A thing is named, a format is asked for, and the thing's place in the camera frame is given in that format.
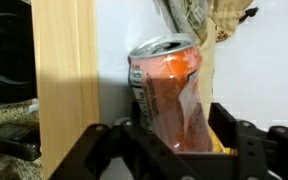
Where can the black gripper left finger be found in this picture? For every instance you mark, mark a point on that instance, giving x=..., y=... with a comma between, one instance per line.
x=117, y=153

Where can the yellow packet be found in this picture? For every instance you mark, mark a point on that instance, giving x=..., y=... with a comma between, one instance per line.
x=219, y=145

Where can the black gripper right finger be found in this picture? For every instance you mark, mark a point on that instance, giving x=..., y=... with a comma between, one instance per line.
x=267, y=153

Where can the wooden cabinet door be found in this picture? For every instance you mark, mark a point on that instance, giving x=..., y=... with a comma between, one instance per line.
x=64, y=66

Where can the grey patterned bag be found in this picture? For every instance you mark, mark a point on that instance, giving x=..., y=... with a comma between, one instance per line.
x=184, y=13

